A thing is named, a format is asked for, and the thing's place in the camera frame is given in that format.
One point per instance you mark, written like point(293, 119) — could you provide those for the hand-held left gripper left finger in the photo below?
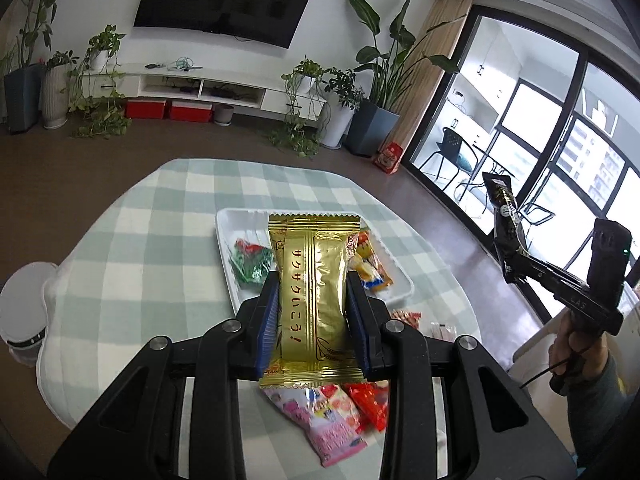
point(270, 320)

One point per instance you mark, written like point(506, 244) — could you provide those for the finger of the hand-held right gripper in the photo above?
point(542, 271)

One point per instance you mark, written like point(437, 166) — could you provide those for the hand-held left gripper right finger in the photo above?
point(360, 325)

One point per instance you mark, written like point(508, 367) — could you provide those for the gold snack packet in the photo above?
point(310, 300)

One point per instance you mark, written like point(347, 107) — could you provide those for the red patterned snack packet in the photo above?
point(406, 319)

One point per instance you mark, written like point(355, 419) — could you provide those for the blue and yellow snack packet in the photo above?
point(377, 277)

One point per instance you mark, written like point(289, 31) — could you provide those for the black snack packet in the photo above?
point(507, 220)

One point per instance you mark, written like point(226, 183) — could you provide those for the green snack packet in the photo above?
point(250, 260)

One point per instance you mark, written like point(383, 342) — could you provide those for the small orange yellow snack packet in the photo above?
point(364, 247)

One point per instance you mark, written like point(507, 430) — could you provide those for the small strawberry print packet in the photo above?
point(340, 405)

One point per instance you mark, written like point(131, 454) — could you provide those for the white plastic tray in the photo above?
point(235, 230)

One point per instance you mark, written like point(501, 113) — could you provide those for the pink cartoon snack packet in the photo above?
point(330, 442)

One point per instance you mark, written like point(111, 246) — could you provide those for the person's right forearm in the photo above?
point(605, 410)

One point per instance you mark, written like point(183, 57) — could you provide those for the person's right hand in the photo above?
point(565, 355)

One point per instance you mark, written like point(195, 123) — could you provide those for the black metal balcony chair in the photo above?
point(537, 212)

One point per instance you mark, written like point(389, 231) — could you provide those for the black balcony table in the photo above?
point(492, 165)

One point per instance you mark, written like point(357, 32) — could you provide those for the black chair with teal cushion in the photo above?
point(452, 147)

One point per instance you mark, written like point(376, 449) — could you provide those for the red bag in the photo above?
point(389, 157)

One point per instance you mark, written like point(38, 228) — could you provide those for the black framed glass sliding door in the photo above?
point(571, 91)

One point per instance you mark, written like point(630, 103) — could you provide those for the broad leaf plant grey pot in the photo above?
point(372, 130)

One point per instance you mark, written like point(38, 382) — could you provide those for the bushy plant tall white pot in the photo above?
point(337, 120)

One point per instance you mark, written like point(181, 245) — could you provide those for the small grey empty pot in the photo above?
point(224, 115)

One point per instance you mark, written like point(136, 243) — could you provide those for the red storage box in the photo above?
point(190, 111)
point(146, 109)

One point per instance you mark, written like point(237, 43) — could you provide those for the trailing pothos in white pot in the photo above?
point(305, 82)
point(100, 60)

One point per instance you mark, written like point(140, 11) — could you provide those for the beige curtain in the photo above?
point(440, 40)

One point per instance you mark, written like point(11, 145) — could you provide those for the white television console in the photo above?
point(150, 82)

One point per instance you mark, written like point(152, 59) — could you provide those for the dark remote control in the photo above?
point(152, 66)

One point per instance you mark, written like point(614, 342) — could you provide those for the plant in white ribbed pot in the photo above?
point(55, 95)

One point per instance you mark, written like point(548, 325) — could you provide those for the tall leafy tree grey pot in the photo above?
point(22, 95)

